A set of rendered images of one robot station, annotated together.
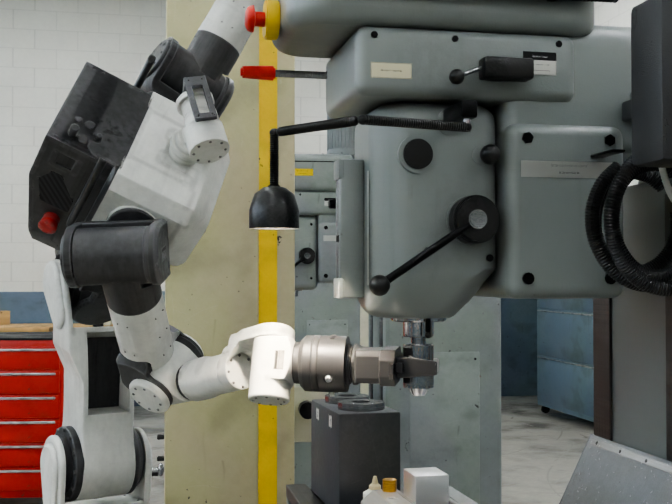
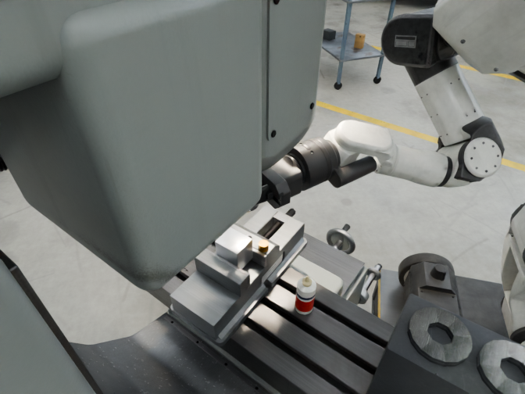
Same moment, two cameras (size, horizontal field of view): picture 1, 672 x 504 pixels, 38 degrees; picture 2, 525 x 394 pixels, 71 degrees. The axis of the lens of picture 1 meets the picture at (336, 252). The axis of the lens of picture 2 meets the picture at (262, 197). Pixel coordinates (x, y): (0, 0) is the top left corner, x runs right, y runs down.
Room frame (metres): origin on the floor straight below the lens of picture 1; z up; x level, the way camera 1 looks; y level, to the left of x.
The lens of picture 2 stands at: (1.91, -0.44, 1.65)
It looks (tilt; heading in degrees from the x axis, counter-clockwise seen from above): 41 degrees down; 138
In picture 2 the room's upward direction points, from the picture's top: straight up
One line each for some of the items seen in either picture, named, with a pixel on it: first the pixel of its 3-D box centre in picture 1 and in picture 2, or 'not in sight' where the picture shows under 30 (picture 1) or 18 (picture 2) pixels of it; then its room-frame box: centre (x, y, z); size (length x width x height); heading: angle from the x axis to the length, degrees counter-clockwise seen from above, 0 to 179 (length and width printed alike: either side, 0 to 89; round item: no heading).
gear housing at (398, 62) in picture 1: (444, 79); not in sight; (1.52, -0.17, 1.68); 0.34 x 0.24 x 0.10; 102
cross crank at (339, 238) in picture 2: not in sight; (336, 247); (1.41, 0.36, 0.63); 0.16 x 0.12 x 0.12; 102
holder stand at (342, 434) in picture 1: (353, 449); (452, 380); (1.92, -0.03, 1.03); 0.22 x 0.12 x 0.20; 15
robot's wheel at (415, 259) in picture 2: not in sight; (426, 274); (1.66, 0.62, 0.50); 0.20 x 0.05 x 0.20; 35
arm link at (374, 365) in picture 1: (359, 366); (287, 173); (1.52, -0.04, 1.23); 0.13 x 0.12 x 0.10; 171
